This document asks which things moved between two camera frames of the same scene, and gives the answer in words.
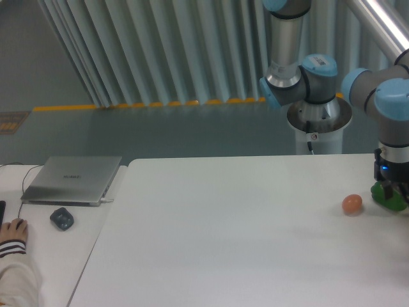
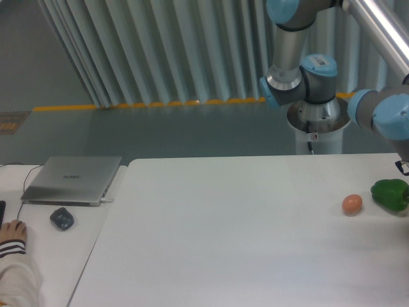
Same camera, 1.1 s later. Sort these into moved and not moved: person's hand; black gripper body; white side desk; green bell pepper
Moved: black gripper body
Not moved: green bell pepper; white side desk; person's hand
